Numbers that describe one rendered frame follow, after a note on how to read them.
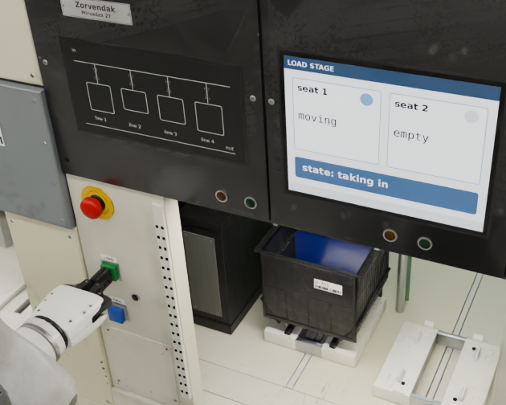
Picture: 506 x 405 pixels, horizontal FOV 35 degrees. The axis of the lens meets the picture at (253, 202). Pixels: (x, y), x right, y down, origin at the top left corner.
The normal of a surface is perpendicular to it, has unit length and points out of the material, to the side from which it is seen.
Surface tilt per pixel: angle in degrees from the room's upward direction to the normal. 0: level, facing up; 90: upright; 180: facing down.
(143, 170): 90
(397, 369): 0
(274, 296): 90
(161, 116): 90
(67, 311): 4
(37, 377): 67
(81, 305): 6
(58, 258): 90
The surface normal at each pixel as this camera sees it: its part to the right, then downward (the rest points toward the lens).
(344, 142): -0.44, 0.52
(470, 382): -0.06, -0.83
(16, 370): 0.64, 0.07
